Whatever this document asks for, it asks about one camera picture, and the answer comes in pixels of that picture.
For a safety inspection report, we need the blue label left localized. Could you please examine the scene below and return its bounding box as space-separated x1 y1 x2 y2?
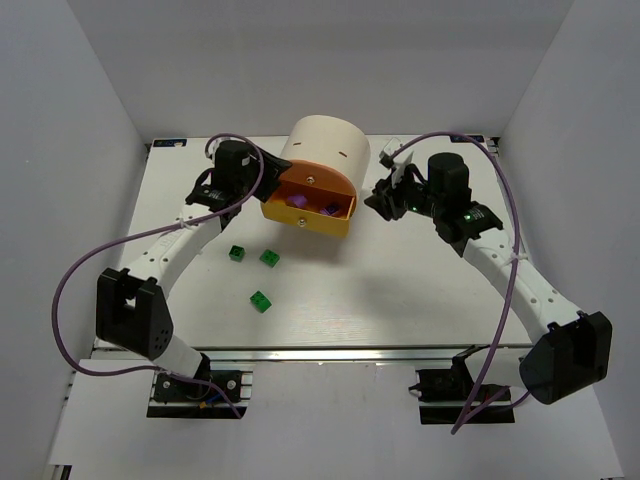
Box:
152 138 187 148

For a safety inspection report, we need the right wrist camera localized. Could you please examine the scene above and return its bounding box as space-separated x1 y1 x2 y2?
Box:
379 137 413 188

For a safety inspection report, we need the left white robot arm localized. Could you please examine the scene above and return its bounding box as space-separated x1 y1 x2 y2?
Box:
96 139 293 390

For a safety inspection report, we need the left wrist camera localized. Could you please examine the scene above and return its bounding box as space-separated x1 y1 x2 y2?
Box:
205 137 228 158

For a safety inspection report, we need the green lego brick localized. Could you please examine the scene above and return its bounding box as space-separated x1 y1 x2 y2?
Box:
259 249 280 268
250 291 272 313
228 245 246 262

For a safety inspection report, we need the green lego brick left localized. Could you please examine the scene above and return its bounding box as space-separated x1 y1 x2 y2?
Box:
228 245 246 262

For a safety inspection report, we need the green lego brick lower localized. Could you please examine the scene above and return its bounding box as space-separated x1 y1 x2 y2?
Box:
250 291 272 313

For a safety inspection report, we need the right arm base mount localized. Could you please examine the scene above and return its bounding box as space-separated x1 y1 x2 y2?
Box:
408 349 515 426

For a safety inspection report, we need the green lego brick middle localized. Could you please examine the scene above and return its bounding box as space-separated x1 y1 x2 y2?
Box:
259 249 280 268

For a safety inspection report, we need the purple lego brick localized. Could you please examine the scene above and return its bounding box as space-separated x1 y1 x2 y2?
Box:
286 194 308 209
320 202 341 216

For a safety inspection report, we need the orange top drawer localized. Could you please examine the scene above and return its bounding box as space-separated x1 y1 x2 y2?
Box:
276 159 356 197

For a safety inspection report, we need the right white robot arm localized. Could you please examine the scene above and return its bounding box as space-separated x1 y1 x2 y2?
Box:
364 152 613 405

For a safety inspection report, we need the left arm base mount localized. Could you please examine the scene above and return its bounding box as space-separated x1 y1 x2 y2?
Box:
146 364 253 420

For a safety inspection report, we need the aluminium rail front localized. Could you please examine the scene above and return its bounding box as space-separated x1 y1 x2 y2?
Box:
92 343 531 364

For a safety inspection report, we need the yellow drawer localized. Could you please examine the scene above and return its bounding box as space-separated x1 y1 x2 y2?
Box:
261 187 357 238

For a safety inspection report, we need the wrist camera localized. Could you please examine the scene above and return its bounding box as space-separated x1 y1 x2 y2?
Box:
205 137 228 158
379 137 413 188

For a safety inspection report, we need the cream drawer cabinet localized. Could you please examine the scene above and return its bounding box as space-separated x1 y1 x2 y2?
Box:
280 115 371 200

